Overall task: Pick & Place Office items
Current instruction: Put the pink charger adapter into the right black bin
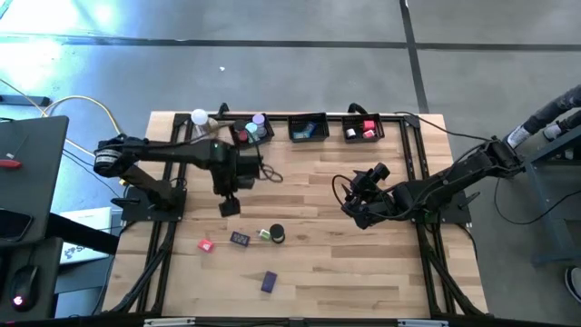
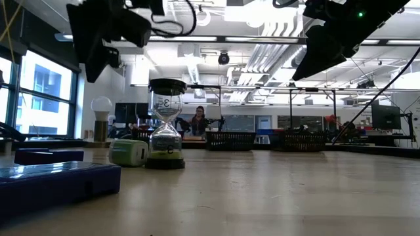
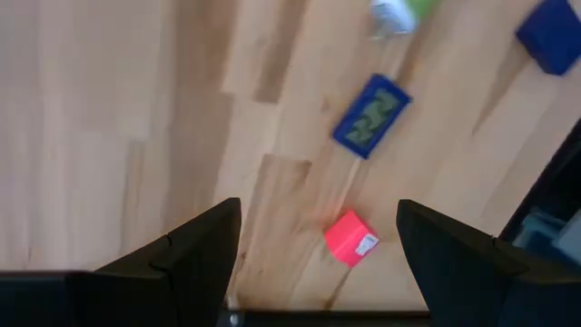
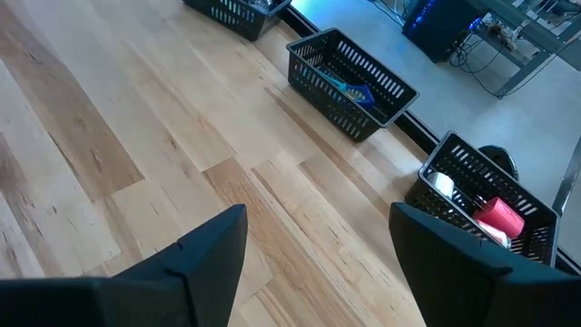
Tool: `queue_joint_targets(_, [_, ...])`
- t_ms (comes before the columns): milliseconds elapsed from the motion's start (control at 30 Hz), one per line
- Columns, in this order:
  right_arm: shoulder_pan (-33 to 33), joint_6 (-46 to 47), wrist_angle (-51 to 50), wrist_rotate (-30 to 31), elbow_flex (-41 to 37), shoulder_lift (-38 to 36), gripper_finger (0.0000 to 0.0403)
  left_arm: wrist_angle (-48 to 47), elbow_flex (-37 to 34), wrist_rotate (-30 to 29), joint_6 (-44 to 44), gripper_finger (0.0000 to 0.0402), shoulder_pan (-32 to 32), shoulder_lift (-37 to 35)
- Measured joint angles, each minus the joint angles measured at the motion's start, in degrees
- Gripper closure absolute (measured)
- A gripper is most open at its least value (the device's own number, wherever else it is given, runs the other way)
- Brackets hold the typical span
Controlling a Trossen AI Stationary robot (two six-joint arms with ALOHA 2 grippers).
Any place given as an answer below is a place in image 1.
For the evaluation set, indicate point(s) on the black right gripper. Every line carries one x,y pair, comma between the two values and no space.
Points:
377,200

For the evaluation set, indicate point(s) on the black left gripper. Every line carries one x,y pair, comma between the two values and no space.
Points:
233,172

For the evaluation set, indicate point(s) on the blue thermometer with LCD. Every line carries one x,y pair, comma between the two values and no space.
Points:
239,238

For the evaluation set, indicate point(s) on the green and white wall charger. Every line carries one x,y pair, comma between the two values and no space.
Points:
264,234

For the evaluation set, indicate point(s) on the red cube plug adapter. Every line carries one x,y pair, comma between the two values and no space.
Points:
368,125
205,245

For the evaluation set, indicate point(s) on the green sand black-capped hourglass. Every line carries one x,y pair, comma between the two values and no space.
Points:
277,230

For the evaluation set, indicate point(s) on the red and white wall charger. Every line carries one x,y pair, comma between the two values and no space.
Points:
369,134

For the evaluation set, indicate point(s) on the white USB wall charger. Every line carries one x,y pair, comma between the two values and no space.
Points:
350,133

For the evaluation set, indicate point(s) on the red sand black-capped hourglass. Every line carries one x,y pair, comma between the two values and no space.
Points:
243,136

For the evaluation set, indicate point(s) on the teal sand hourglass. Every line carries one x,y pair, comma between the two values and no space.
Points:
251,128

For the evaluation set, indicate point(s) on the blue rectangular digital thermometer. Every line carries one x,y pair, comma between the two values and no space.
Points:
310,128

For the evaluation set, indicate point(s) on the teal rectangular digital thermometer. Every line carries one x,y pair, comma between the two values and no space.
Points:
299,135

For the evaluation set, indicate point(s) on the purple sand hourglass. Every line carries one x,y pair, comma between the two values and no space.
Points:
258,119

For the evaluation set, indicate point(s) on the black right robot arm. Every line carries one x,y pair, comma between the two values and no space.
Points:
454,179

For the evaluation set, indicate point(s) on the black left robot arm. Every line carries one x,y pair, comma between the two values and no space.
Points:
172,154

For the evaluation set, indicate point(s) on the black slotted plastic basket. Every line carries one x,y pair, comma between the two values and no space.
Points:
379,136
321,122
269,135

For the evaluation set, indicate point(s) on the indigo rectangular plastic case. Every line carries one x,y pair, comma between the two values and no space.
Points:
268,281

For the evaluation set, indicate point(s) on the white globe brass lamp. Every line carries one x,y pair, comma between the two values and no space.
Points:
199,116

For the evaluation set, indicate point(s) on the white printed box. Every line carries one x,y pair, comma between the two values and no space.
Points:
91,217

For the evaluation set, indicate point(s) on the black desk support bar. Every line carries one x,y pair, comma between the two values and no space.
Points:
81,234

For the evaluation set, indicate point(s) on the grey-blue metal cart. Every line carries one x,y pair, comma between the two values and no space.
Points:
535,204

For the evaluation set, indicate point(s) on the black desk surface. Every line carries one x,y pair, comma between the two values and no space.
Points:
50,272

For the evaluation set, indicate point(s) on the person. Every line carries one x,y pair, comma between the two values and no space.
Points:
544,113

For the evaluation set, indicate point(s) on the dark grey desk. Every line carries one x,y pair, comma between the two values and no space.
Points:
36,181

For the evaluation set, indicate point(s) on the black phone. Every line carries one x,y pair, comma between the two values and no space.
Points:
13,224

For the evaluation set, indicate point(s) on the black computer mouse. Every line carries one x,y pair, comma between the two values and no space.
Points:
22,286

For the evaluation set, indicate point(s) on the black floor bar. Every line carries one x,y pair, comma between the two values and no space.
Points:
22,101

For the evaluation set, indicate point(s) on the silver metal bracket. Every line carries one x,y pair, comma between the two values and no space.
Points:
422,323
168,322

